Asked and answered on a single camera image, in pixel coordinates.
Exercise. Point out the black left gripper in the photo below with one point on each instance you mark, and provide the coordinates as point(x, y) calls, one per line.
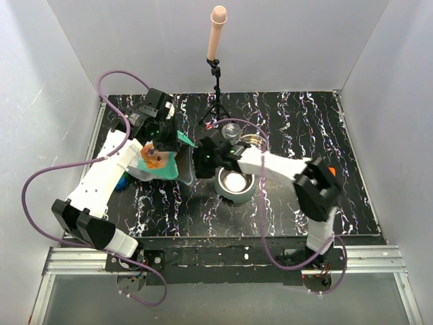
point(172, 144)

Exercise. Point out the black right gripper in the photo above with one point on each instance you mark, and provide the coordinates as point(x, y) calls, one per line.
point(201, 172)

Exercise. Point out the green pet food bag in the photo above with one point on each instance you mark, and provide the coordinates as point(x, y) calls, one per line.
point(152, 164)

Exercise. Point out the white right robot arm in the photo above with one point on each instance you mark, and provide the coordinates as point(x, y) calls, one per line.
point(316, 187)

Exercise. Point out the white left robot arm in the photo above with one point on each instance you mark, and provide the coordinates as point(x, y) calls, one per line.
point(81, 215)

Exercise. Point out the teal double pet bowl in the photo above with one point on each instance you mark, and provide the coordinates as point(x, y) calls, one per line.
point(237, 188)

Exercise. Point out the blue toy block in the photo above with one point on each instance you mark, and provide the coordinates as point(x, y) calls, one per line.
point(123, 183)

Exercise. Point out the black tripod stand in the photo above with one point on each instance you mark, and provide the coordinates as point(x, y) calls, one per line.
point(216, 107)

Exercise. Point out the orange small toy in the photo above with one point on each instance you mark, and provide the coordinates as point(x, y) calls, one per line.
point(332, 171)

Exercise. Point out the beige microphone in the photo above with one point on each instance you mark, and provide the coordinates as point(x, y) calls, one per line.
point(218, 18)

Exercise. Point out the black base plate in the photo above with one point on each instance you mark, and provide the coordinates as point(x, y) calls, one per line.
point(223, 260)

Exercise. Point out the aluminium rail frame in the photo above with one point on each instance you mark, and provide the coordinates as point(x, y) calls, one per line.
point(370, 287)

